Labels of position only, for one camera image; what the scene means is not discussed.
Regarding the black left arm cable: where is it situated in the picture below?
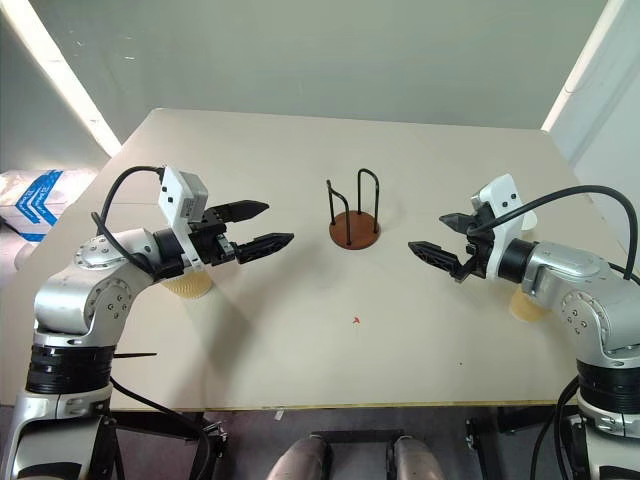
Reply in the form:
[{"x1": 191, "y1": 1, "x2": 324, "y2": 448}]
[{"x1": 91, "y1": 166, "x2": 166, "y2": 276}]

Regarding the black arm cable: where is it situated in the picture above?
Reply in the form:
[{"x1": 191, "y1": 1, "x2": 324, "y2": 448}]
[
  {"x1": 469, "y1": 185, "x2": 640, "y2": 282},
  {"x1": 91, "y1": 166, "x2": 166, "y2": 276}
]

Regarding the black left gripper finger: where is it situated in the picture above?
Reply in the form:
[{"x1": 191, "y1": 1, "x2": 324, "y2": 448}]
[
  {"x1": 219, "y1": 199, "x2": 270, "y2": 224},
  {"x1": 234, "y1": 232, "x2": 295, "y2": 265}
]

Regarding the white bag with blue print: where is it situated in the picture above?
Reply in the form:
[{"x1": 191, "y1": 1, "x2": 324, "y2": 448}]
[{"x1": 0, "y1": 167, "x2": 99, "y2": 247}]

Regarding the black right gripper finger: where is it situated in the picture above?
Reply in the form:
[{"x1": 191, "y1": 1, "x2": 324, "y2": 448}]
[
  {"x1": 407, "y1": 240, "x2": 474, "y2": 282},
  {"x1": 438, "y1": 211, "x2": 477, "y2": 236}
]

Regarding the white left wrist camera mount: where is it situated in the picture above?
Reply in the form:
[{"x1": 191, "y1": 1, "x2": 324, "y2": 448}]
[{"x1": 157, "y1": 164, "x2": 211, "y2": 268}]

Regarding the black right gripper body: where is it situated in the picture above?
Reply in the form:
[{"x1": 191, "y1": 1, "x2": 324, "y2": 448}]
[{"x1": 464, "y1": 205, "x2": 497, "y2": 279}]

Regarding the black body cable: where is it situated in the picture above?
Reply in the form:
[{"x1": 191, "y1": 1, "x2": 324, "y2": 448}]
[
  {"x1": 529, "y1": 375, "x2": 582, "y2": 480},
  {"x1": 108, "y1": 377, "x2": 214, "y2": 480}
]

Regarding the dark rounded robot foot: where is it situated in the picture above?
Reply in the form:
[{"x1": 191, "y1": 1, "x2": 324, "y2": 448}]
[
  {"x1": 387, "y1": 435, "x2": 444, "y2": 480},
  {"x1": 269, "y1": 435, "x2": 334, "y2": 480}
]

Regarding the brown base wire cup holder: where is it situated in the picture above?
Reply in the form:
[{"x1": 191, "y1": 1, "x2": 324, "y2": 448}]
[{"x1": 324, "y1": 168, "x2": 382, "y2": 252}]

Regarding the black left body cable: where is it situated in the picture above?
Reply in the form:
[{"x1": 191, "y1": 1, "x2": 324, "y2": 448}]
[{"x1": 108, "y1": 377, "x2": 214, "y2": 480}]

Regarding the black metal table frame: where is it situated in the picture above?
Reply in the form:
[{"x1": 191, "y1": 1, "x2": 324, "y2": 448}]
[{"x1": 102, "y1": 407, "x2": 581, "y2": 480}]

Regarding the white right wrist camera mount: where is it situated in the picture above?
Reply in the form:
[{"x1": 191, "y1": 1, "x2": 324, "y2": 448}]
[{"x1": 469, "y1": 173, "x2": 527, "y2": 279}]

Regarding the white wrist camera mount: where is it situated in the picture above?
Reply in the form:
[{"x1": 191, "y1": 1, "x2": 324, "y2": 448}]
[
  {"x1": 469, "y1": 173, "x2": 527, "y2": 279},
  {"x1": 157, "y1": 164, "x2": 211, "y2": 268}
]

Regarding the beige paper cup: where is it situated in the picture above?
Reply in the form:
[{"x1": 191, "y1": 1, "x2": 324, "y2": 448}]
[
  {"x1": 508, "y1": 290, "x2": 549, "y2": 323},
  {"x1": 162, "y1": 269, "x2": 214, "y2": 302}
]

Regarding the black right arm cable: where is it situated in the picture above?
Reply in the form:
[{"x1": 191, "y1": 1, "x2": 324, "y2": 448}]
[{"x1": 469, "y1": 185, "x2": 640, "y2": 282}]

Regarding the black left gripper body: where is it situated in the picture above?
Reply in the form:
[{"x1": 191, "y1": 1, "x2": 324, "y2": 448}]
[{"x1": 188, "y1": 206, "x2": 239, "y2": 267}]

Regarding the black right body cable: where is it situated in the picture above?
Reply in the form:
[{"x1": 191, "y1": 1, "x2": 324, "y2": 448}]
[{"x1": 529, "y1": 375, "x2": 582, "y2": 480}]

